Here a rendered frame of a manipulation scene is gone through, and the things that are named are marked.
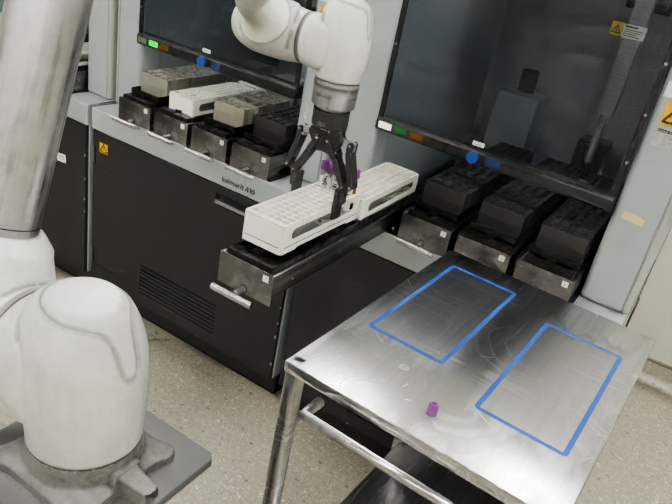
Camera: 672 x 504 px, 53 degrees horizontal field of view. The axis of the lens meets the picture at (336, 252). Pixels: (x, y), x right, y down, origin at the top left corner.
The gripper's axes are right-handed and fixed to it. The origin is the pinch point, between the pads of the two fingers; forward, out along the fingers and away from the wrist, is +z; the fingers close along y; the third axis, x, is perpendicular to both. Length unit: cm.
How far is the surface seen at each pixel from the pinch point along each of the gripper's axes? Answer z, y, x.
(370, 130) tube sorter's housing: -6.6, -9.6, 38.2
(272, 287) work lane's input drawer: 10.5, 6.5, -21.4
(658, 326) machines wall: 64, 74, 150
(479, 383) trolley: 7, 50, -24
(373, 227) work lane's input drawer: 9.2, 6.6, 18.0
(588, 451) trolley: 7, 68, -28
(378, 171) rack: 1.7, -2.9, 34.0
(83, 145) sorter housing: 29, -109, 29
